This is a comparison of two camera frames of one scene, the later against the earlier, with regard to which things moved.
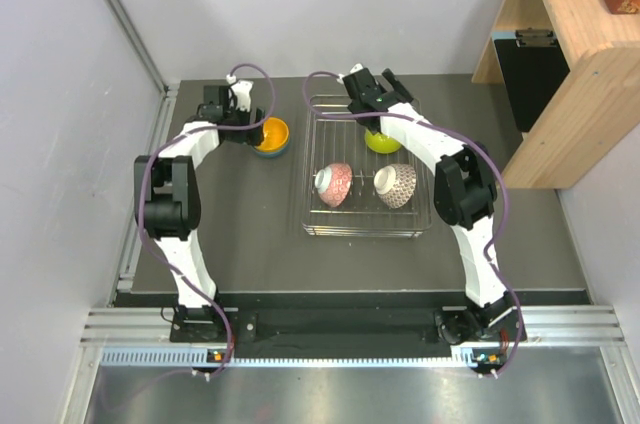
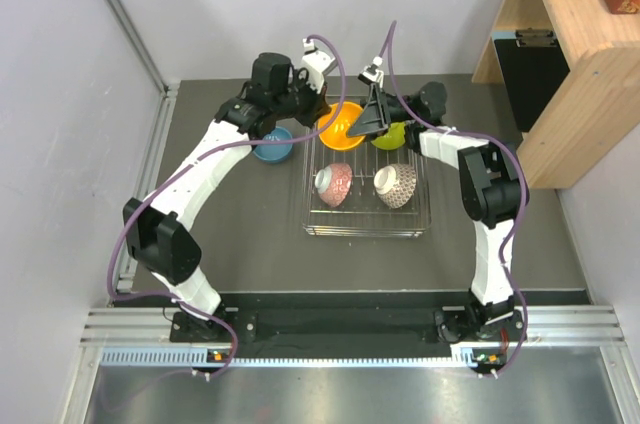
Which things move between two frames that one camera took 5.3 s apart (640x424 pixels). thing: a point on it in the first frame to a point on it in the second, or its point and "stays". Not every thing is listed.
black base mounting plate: [462, 328] stays
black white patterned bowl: [333, 183] stays
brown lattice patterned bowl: [395, 184] stays
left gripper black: [251, 136] to [318, 106]
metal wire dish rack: [351, 190] stays
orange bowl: [275, 133] to [335, 136]
